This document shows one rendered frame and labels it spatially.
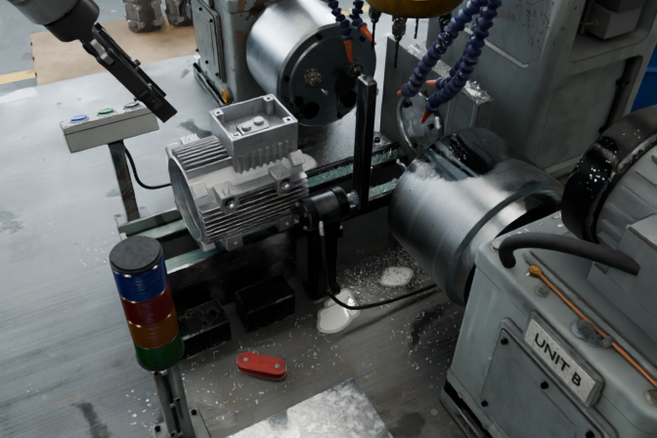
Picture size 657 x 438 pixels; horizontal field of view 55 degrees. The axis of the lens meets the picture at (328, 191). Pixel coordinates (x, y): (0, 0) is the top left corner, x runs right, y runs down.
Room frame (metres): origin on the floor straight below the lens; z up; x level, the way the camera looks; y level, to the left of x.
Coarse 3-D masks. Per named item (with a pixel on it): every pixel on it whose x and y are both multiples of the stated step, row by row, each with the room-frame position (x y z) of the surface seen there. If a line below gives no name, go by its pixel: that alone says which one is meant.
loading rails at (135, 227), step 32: (352, 160) 1.08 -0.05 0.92; (384, 160) 1.09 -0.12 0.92; (320, 192) 1.00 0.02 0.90; (384, 192) 0.97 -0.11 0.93; (128, 224) 0.85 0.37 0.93; (160, 224) 0.87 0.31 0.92; (352, 224) 0.92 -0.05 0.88; (384, 224) 0.96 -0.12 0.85; (192, 256) 0.79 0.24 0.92; (224, 256) 0.78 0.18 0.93; (256, 256) 0.81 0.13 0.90; (288, 256) 0.84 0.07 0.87; (192, 288) 0.75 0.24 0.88; (224, 288) 0.78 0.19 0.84
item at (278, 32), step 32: (288, 0) 1.34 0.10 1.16; (320, 0) 1.36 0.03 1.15; (256, 32) 1.29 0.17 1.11; (288, 32) 1.22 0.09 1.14; (320, 32) 1.21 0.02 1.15; (352, 32) 1.25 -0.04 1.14; (256, 64) 1.25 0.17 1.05; (288, 64) 1.17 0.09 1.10; (320, 64) 1.20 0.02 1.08; (352, 64) 1.22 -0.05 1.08; (288, 96) 1.17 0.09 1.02; (320, 96) 1.20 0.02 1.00; (352, 96) 1.24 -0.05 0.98
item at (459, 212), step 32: (480, 128) 0.86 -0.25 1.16; (416, 160) 0.80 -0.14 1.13; (448, 160) 0.78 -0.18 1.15; (480, 160) 0.77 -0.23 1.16; (512, 160) 0.77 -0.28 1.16; (416, 192) 0.76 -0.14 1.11; (448, 192) 0.73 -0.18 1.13; (480, 192) 0.71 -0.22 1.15; (512, 192) 0.70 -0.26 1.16; (544, 192) 0.71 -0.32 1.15; (416, 224) 0.72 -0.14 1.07; (448, 224) 0.69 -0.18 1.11; (480, 224) 0.67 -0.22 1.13; (512, 224) 0.66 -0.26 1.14; (416, 256) 0.71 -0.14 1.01; (448, 256) 0.65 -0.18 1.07; (448, 288) 0.65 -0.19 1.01
